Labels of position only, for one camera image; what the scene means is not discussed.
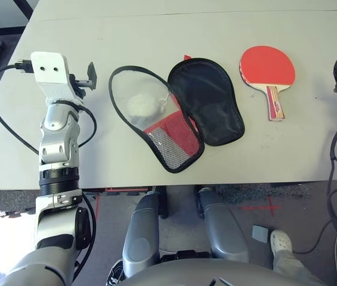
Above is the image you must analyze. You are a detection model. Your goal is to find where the grey robot thigh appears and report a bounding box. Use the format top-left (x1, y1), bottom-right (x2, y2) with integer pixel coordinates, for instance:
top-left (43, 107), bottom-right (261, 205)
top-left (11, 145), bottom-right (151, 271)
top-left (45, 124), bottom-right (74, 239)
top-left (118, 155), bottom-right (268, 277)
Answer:
top-left (122, 190), bottom-right (162, 278)
top-left (199, 188), bottom-right (251, 263)

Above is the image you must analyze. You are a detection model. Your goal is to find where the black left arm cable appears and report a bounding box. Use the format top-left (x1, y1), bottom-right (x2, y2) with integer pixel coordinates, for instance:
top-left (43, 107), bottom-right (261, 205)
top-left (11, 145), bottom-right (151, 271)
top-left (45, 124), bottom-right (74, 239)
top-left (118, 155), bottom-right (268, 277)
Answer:
top-left (0, 58), bottom-right (98, 156)

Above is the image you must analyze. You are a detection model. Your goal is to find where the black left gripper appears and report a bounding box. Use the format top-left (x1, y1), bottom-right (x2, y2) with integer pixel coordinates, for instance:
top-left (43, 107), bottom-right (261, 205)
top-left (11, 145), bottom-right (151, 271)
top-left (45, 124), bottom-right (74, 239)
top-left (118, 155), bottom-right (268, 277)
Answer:
top-left (68, 61), bottom-right (98, 100)

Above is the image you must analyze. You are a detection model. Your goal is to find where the red ping-pong paddle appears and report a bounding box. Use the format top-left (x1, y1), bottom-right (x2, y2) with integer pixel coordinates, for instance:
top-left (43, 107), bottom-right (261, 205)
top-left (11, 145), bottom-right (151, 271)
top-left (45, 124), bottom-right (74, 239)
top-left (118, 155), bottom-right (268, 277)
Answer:
top-left (239, 45), bottom-right (296, 122)

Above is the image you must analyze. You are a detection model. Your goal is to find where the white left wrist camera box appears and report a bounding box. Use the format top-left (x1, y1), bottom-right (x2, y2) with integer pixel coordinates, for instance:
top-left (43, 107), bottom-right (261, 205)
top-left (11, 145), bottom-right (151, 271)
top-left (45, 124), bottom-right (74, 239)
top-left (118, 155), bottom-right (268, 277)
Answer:
top-left (30, 52), bottom-right (69, 91)

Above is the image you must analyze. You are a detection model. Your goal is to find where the thin black pedal cable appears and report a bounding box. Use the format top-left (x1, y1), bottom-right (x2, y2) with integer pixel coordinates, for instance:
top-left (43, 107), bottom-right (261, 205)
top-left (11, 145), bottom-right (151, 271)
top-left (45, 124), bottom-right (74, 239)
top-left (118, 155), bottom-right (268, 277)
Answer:
top-left (292, 216), bottom-right (337, 254)

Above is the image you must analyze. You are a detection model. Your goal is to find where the red tape strip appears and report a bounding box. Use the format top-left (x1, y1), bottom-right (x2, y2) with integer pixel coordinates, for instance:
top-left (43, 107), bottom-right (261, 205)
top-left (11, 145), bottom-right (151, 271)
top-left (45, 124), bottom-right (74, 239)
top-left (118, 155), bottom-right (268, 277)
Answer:
top-left (94, 190), bottom-right (102, 220)

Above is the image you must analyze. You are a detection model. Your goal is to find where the grey white plush keychain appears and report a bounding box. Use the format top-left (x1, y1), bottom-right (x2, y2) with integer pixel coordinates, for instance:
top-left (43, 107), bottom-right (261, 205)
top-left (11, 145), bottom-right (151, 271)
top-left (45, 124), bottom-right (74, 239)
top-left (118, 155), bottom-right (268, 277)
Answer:
top-left (125, 91), bottom-right (169, 119)

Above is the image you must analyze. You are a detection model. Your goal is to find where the white perforated clog shoe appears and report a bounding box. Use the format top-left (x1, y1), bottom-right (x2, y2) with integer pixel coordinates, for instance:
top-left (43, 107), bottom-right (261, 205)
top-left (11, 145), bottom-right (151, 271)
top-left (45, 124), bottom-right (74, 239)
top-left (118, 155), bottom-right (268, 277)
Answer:
top-left (269, 229), bottom-right (293, 263)

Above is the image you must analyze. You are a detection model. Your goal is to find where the grey foot pedal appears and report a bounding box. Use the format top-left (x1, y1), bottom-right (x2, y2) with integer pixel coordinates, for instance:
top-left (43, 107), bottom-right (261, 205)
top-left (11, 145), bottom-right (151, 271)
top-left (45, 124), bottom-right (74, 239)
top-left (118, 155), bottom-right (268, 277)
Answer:
top-left (251, 225), bottom-right (269, 243)

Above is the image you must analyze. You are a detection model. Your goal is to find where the grey robot right thigh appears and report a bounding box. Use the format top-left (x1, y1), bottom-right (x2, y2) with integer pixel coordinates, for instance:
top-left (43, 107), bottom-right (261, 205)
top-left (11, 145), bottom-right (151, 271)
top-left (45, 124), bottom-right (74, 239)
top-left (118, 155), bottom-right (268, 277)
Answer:
top-left (199, 188), bottom-right (251, 263)

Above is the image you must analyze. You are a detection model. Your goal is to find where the grey trouser leg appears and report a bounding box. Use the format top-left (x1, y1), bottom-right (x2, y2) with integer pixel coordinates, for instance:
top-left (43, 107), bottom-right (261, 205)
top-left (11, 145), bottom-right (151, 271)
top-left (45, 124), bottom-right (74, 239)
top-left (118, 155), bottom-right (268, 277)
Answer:
top-left (272, 249), bottom-right (321, 285)

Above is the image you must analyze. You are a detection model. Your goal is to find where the dark grey floor mat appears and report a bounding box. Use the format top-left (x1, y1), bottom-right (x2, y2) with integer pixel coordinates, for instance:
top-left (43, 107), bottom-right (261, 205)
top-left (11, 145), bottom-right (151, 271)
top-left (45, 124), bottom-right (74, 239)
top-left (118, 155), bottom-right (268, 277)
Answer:
top-left (215, 183), bottom-right (310, 204)

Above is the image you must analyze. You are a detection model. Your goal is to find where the grey robot torso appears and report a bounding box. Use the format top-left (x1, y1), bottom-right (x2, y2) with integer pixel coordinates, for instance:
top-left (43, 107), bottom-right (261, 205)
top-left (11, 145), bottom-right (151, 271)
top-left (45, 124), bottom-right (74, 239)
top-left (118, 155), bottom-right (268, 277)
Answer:
top-left (108, 257), bottom-right (327, 286)

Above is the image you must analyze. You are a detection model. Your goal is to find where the grey robot left thigh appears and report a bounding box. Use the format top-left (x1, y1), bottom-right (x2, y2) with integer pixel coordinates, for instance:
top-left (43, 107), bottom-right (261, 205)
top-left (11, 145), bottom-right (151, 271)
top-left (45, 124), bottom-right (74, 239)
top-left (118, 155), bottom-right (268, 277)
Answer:
top-left (122, 190), bottom-right (162, 278)

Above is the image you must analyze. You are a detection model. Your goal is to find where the black red paddle case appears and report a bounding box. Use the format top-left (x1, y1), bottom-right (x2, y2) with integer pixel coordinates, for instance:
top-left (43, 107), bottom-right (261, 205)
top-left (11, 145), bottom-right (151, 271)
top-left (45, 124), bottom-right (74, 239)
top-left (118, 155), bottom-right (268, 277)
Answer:
top-left (108, 55), bottom-right (246, 174)

